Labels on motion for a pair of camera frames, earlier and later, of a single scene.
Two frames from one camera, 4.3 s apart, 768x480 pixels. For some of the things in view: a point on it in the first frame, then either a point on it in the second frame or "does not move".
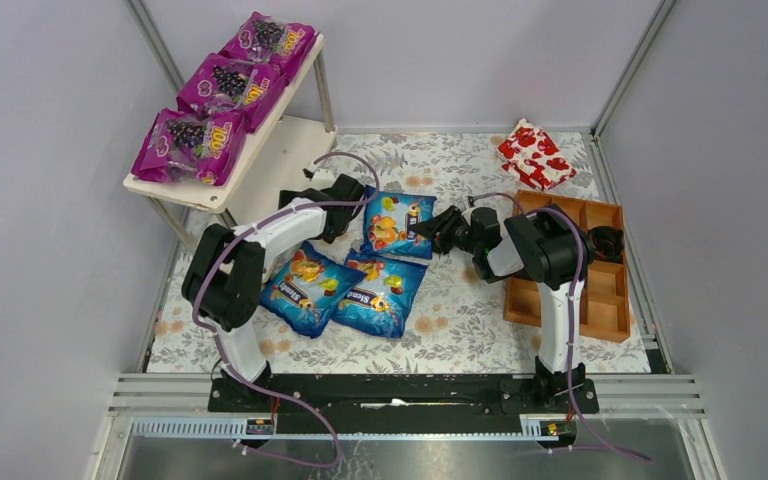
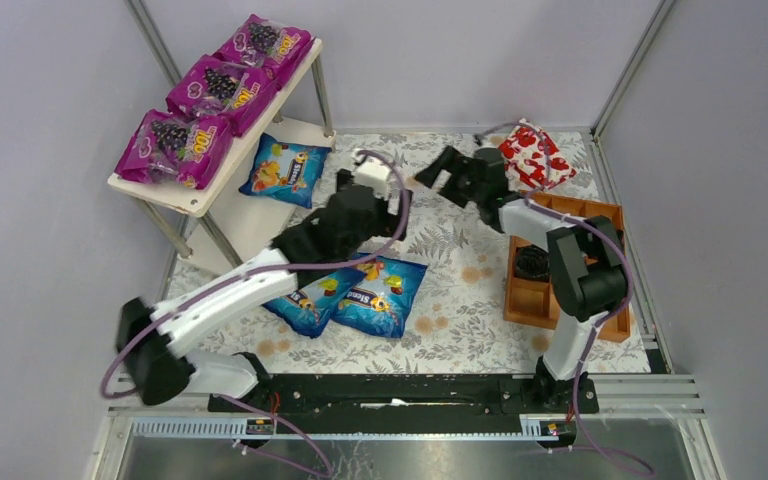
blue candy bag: [388, 216] → [288, 172]
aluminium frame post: [643, 45] does not move
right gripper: [451, 229] → [457, 175]
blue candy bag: [305, 291] does not move
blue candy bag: [381, 302] does not move
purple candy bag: [271, 41] does not move
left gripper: [311, 199] → [349, 196]
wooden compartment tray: [605, 310] does not move
